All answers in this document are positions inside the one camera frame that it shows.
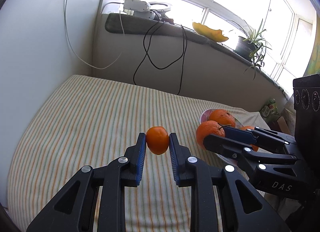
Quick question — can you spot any yellow dish on sill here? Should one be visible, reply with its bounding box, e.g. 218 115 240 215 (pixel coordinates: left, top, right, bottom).
192 22 229 43

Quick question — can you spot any potted green plant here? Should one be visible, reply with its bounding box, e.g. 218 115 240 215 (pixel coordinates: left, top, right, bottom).
231 19 271 79

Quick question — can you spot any green package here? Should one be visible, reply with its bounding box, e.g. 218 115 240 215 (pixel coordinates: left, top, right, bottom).
260 99 279 118

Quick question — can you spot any dark window sill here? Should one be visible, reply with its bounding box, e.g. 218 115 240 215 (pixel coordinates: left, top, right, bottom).
105 12 288 98

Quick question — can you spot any striped tablecloth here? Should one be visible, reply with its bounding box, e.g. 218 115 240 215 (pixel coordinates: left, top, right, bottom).
6 74 272 232

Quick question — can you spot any black cable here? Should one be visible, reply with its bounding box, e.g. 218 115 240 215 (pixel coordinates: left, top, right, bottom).
132 20 188 95

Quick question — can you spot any medium mandarin orange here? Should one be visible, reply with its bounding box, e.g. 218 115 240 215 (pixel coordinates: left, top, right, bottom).
240 126 259 152

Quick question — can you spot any mandarin in bowl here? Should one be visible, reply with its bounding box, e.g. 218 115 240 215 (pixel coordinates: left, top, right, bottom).
208 109 236 127

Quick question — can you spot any small kumquat orange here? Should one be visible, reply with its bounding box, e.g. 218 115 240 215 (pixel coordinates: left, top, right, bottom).
146 126 169 155

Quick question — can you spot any mandarin with stem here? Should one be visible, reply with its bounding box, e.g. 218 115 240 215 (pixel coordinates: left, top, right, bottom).
196 120 231 150

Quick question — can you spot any white cable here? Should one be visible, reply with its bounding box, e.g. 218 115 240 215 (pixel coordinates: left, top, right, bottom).
63 0 126 70

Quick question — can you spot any white floral bowl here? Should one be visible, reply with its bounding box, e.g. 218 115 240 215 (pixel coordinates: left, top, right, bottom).
200 109 243 167

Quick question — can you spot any white power adapter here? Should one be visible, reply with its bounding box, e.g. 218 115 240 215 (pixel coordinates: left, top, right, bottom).
123 0 150 12

